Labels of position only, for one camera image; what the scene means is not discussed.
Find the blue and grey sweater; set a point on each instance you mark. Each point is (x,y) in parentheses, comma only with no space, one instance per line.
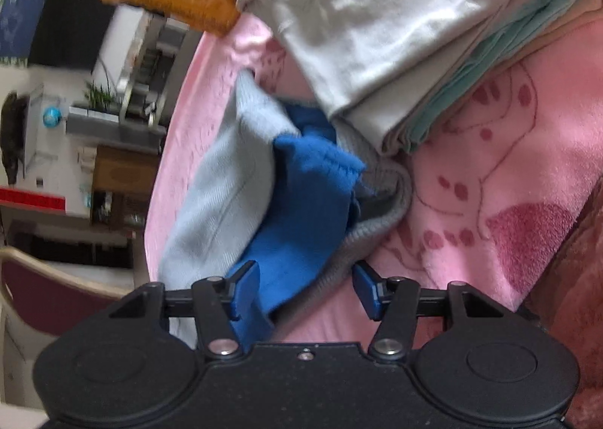
(306,203)

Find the stack of folded clothes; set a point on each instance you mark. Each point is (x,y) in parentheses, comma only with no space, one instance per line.
(377,10)

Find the grey television stand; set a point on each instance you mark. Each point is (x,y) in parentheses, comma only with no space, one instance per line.
(108,125)

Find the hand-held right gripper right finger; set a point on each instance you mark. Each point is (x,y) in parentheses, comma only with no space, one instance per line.
(366,290)

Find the blue patterned cloth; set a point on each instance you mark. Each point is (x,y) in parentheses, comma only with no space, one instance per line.
(23,19)

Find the red door couplet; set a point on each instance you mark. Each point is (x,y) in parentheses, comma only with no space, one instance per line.
(28,199)

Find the wooden cabinet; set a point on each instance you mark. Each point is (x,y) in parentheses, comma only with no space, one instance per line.
(122,170)

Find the black television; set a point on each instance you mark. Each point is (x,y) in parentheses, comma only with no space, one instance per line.
(80,24)

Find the peach folded garment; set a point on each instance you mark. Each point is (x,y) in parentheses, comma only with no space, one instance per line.
(579,19)

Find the cream folded garment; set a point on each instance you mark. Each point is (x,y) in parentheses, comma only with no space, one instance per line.
(400,120)

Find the brown plush sofa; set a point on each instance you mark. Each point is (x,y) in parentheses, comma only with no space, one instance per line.
(574,316)

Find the green potted plant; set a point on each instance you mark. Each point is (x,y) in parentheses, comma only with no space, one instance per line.
(101,97)

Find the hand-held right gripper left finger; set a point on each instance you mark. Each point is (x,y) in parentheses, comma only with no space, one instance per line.
(245,290)

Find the small blue globe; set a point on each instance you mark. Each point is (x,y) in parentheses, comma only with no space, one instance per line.
(52,116)

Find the large maroon banquet chair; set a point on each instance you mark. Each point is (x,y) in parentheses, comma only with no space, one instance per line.
(47,297)

